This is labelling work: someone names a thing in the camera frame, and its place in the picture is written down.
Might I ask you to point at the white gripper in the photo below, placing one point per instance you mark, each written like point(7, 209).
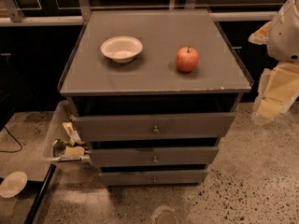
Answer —
point(284, 34)

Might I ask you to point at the grey bottom drawer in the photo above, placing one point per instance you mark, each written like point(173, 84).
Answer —
point(153, 178)

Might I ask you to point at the grey drawer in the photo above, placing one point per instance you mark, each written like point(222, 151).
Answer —
point(153, 178)
point(150, 127)
point(126, 157)

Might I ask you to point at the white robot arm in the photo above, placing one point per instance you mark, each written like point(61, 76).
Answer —
point(283, 37)

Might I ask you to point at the grey middle drawer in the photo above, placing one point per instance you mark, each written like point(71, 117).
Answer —
point(126, 157)

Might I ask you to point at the grey drawer cabinet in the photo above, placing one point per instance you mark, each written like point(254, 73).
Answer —
point(151, 84)

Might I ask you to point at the grey top drawer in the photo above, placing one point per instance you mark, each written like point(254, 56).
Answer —
point(150, 127)

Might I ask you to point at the red apple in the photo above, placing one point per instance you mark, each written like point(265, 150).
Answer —
point(187, 59)

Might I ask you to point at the white bowl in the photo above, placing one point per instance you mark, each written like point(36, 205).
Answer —
point(121, 49)

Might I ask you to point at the yellow sponge in bin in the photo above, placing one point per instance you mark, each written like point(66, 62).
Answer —
point(74, 151)

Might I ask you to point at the clear plastic bin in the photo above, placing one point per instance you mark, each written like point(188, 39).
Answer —
point(57, 137)

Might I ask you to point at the metal railing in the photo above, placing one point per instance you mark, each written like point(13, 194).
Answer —
point(80, 10)

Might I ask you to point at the white round plate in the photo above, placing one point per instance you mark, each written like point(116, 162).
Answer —
point(13, 184)

